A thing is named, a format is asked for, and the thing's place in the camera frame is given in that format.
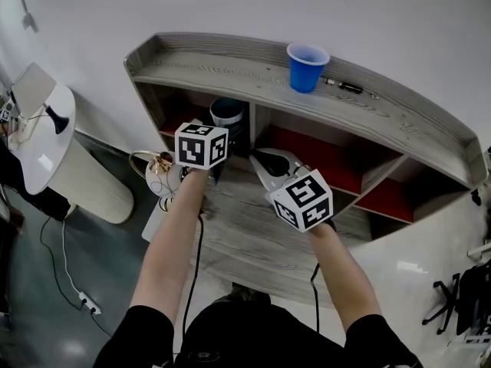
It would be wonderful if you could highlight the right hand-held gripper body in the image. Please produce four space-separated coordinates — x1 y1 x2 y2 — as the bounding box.
265 165 334 233

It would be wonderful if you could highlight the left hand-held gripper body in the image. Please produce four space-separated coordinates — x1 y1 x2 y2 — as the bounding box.
174 123 251 186

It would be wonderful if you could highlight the teal striped cup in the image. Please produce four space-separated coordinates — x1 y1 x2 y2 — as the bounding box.
209 97 246 129

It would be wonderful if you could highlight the grey wooden shelf unit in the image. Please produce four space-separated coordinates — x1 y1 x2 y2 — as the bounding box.
123 32 483 241

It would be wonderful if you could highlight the person's right forearm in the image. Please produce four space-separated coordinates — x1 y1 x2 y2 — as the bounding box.
308 222 384 333

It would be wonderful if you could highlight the person's left forearm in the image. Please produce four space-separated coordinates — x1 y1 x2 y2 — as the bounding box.
130 165 211 321

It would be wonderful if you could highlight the blue plastic cup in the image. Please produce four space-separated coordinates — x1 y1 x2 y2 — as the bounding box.
286 42 331 94

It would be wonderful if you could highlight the person's black shirt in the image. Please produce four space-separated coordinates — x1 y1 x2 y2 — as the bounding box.
91 301 423 368

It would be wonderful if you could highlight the white round table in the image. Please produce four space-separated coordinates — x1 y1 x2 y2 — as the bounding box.
7 84 135 225

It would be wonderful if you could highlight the white shade table lamp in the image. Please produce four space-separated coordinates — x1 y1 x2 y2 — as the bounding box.
10 61 71 136

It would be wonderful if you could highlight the white power strip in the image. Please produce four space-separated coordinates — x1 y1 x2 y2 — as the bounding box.
78 291 102 316

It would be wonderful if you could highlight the black office chair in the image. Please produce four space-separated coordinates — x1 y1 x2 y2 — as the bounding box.
421 261 491 337

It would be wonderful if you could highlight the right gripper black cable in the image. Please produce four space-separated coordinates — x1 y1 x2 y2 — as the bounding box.
309 262 321 333

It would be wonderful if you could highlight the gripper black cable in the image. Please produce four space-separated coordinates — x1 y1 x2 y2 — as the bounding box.
182 212 205 333
309 262 321 333

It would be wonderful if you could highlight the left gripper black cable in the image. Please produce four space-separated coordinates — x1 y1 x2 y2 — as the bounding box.
182 212 205 333

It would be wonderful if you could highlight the white floor cable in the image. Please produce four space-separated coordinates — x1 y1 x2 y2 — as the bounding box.
60 216 84 295

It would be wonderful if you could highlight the black floor cable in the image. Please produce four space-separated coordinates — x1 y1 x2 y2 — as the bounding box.
91 312 114 339
39 215 84 311

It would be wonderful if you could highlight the grey wall conduit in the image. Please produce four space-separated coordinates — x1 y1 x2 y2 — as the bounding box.
15 0 40 34

